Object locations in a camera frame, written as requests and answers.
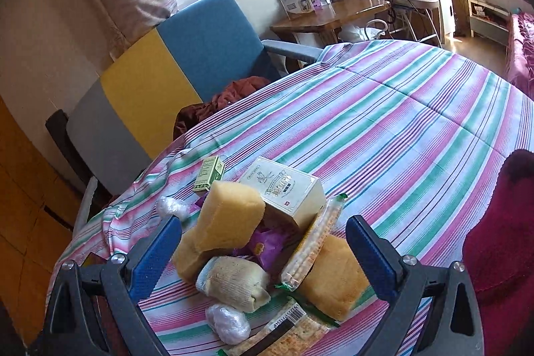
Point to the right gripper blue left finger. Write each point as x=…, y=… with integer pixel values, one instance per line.
x=94, y=309

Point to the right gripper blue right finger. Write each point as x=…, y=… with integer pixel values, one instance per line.
x=453, y=324

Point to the yellow sponge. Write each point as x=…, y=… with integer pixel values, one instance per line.
x=230, y=214
x=336, y=280
x=188, y=260

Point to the white plastic bag ball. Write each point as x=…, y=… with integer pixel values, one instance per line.
x=230, y=325

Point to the cracker pack black stripe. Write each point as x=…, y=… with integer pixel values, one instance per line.
x=294, y=329

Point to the beige sock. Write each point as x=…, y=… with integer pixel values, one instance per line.
x=237, y=282

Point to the green snack pack Weidan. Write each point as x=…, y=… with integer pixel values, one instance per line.
x=306, y=253

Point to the small green box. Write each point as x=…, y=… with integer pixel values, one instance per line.
x=211, y=170

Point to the purple snack wrapper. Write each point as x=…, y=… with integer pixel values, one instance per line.
x=270, y=248

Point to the blue yellow grey chair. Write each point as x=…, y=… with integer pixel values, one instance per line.
x=123, y=122

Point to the striped bed sheet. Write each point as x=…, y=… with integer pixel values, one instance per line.
x=414, y=135

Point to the cream tea box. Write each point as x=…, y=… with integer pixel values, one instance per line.
x=289, y=194

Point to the maroon cloth on chair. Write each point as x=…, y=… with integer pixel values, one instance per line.
x=190, y=116

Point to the folding white table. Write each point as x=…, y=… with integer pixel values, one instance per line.
x=405, y=9

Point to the white shelf unit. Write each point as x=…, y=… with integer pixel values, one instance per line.
x=489, y=21

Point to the wooden side table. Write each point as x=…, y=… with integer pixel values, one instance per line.
x=328, y=21

